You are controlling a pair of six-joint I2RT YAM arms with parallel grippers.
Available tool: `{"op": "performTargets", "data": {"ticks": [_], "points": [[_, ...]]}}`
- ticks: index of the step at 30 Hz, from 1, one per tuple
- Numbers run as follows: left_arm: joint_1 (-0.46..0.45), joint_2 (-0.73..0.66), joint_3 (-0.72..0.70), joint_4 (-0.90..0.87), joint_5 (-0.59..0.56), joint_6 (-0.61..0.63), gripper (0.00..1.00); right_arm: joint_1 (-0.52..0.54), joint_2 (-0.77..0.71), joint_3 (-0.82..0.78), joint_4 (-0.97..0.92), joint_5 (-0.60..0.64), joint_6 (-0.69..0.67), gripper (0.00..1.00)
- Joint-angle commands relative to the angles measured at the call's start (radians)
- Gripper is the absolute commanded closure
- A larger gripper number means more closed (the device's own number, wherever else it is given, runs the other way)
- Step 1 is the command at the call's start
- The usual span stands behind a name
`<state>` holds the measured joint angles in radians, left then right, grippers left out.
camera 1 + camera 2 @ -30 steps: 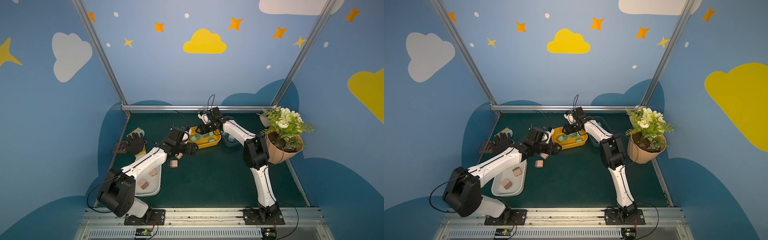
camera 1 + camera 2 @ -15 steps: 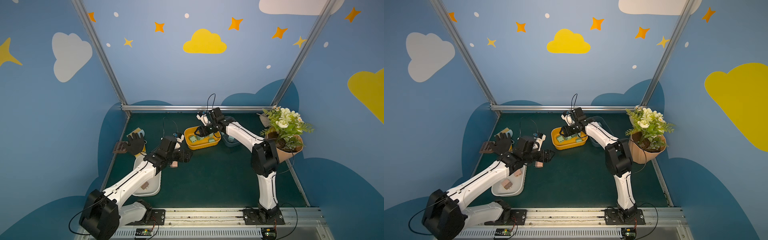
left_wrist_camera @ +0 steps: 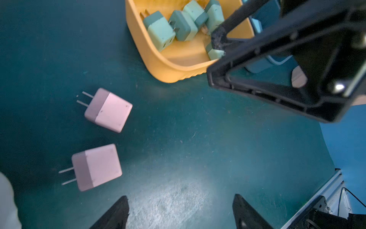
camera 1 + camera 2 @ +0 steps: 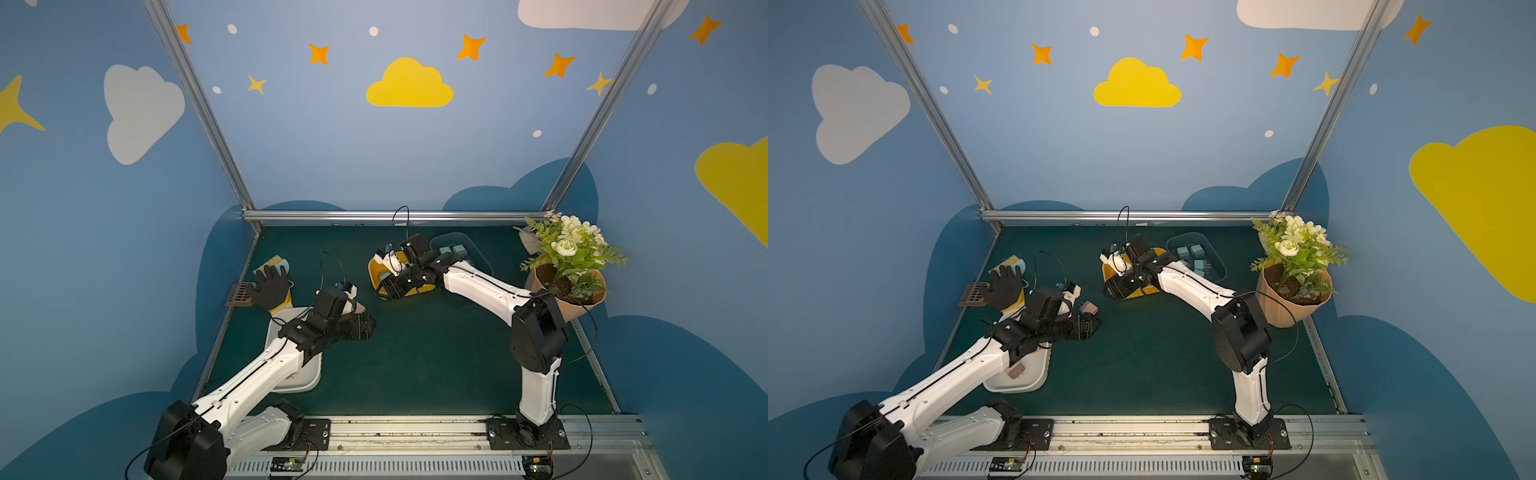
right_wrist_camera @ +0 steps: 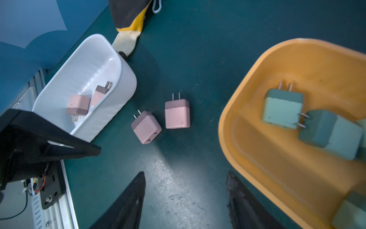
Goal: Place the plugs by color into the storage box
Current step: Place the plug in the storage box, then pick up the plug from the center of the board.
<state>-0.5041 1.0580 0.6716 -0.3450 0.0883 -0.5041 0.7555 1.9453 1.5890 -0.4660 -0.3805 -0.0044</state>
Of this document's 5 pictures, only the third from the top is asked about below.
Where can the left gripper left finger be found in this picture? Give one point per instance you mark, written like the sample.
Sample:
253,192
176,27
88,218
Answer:
115,217

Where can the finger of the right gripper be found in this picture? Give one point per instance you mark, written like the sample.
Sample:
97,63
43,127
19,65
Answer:
219,39

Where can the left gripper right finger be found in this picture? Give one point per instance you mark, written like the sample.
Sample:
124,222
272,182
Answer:
246,217

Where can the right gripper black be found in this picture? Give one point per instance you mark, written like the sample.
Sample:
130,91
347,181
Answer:
316,69

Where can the green plug isolated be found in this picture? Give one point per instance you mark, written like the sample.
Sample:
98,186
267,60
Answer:
214,54

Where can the green plug cluster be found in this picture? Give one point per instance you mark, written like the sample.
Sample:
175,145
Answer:
197,13
183,26

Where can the pink plug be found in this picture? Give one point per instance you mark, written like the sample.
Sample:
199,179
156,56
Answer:
94,167
107,110

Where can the white storage tray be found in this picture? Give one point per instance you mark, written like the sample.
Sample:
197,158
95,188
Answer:
9,210

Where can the aluminium frame rail front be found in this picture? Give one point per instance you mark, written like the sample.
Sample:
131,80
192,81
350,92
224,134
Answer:
331,198

